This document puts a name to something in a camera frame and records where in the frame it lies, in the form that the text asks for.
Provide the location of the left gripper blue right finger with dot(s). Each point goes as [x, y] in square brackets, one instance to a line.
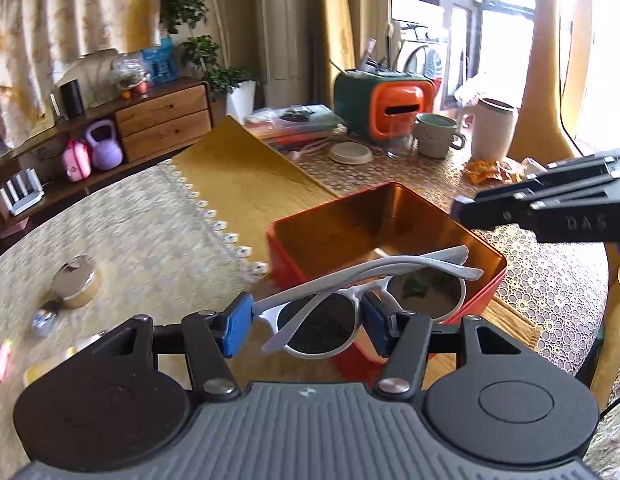
[379, 323]

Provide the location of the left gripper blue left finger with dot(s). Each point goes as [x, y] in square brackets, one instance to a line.
[236, 320]

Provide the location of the white frame sunglasses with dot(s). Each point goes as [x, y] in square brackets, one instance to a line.
[319, 319]

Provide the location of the round silver lid tin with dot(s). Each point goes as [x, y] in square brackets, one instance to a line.
[77, 282]

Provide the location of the grey black oval packet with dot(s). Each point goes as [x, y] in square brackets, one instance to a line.
[46, 318]

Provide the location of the yellow white supplement bottle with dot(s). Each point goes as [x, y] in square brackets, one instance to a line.
[39, 369]

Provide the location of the pink tube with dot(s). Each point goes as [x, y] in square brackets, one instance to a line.
[5, 353]

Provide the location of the green plastic cone piece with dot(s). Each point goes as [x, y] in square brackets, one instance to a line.
[414, 287]

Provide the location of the orange snack wrapper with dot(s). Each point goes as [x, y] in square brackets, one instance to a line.
[506, 171]

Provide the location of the cream quilted table mat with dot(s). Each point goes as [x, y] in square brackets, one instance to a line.
[152, 238]

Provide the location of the white thermos cup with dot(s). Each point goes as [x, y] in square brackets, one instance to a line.
[492, 127]

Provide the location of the yellow table runner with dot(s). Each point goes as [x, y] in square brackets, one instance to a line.
[247, 183]

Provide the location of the green ceramic mug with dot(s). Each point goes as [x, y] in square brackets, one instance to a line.
[436, 135]

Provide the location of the round beige coaster lid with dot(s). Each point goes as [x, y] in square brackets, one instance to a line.
[350, 153]

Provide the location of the clear drinking glass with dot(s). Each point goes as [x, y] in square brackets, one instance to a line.
[400, 143]

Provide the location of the stack of colourful books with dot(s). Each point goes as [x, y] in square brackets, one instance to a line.
[293, 125]

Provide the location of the purple kettlebell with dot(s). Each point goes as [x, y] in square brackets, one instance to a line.
[106, 154]

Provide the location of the green orange tissue box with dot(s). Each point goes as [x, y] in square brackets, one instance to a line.
[375, 106]

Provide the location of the wooden tv cabinet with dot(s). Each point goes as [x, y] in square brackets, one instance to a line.
[141, 129]

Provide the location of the white wifi router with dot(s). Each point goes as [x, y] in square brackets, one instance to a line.
[21, 192]

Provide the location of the blue patterned bag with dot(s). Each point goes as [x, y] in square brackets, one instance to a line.
[160, 62]

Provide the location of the black cylinder speaker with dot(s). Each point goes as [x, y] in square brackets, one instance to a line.
[72, 101]

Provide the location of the tall green potted plant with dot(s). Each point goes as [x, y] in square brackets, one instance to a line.
[204, 49]

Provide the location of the floral draped cloth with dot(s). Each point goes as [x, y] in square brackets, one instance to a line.
[41, 40]

